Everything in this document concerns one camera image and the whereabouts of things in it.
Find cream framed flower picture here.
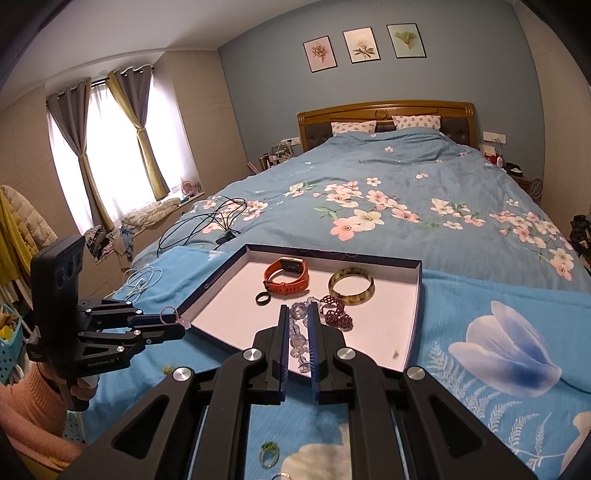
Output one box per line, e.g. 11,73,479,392
342,28,380,64

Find wooden nightstand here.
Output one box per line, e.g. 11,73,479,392
510,173,546,199

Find dark blue patterned box tray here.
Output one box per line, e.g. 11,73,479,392
178,244,424,379

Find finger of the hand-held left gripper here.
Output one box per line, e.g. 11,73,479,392
76,298,178,330
78,322,186,358

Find crumpled beige bedding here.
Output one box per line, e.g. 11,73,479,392
121,199,180,227

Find white sheer curtain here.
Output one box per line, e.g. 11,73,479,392
48,69,204,217

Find purple bead bracelet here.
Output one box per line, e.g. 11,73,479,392
318,295,355,330

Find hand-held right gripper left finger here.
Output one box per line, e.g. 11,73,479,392
58,305,291,480

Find wooden headboard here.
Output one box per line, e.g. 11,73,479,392
296,100,477,151

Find blue plastic basket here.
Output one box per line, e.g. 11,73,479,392
0,305,24,384

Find group of cosmetic bottles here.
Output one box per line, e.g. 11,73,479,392
247,143,301,174

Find pile of dark clothes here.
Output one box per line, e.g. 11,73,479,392
569,213,591,268

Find black cables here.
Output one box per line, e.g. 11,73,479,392
158,198,247,257

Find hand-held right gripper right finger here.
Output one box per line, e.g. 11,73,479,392
307,302,539,480

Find person's left hand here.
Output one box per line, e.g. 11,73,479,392
69,374,100,403

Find pink framed flower picture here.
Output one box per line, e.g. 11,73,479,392
303,36,338,73

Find beige built-in wardrobe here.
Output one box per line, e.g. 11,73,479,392
512,0,591,217
154,48,262,195

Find amber bangle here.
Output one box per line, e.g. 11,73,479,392
328,268,375,306

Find orange smart band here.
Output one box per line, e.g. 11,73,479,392
263,257,311,296

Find green framed plant picture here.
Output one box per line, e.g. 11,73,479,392
386,23,424,59

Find person's left forearm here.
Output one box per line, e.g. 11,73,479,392
0,364,88,469

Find yellow and grey curtain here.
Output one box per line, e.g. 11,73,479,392
107,67,171,200

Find blue tulip blanket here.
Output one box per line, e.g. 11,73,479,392
62,247,591,480

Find pile of mixed clothes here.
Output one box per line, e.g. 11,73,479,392
85,225,137,264

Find dotted white pillow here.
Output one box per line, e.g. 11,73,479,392
331,120,378,136
392,114,443,131

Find white cable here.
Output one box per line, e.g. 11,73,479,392
121,265,163,296

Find clear crystal bead bracelet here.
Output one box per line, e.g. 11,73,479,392
288,298,324,372

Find pink charm ring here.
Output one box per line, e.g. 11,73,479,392
159,307,190,329

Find blue floral duvet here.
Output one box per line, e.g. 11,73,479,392
131,128,591,294

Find beige down jacket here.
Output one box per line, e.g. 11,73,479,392
0,185,58,287

